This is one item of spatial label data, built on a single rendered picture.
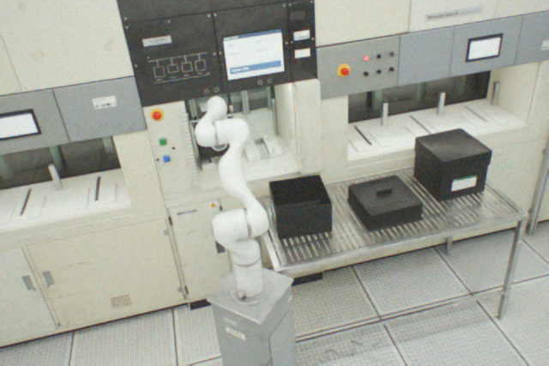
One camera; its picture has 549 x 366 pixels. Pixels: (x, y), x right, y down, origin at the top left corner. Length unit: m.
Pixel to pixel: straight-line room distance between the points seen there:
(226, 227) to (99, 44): 1.01
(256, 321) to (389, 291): 1.35
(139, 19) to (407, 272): 2.26
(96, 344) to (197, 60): 1.81
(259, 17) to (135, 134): 0.83
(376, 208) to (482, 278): 1.19
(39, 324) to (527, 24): 3.18
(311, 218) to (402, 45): 1.00
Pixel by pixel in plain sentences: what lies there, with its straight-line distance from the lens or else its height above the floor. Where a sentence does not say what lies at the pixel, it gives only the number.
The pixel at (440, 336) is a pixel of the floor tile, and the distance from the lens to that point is 3.11.
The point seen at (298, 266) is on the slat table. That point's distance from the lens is 2.33.
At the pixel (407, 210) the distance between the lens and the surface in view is 2.54.
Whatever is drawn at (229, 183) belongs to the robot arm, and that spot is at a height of 1.28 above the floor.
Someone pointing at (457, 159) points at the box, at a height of 1.01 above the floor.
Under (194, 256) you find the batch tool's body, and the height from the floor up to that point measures 0.42.
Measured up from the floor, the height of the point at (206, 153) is 0.98.
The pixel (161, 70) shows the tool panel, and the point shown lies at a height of 1.57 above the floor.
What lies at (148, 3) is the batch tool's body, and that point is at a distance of 2.33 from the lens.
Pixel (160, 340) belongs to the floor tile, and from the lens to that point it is 3.17.
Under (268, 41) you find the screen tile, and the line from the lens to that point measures 2.43.
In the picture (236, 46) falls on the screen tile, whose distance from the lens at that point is 2.41.
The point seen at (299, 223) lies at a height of 0.85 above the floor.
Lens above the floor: 2.36
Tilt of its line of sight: 31 degrees down
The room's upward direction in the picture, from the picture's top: 5 degrees counter-clockwise
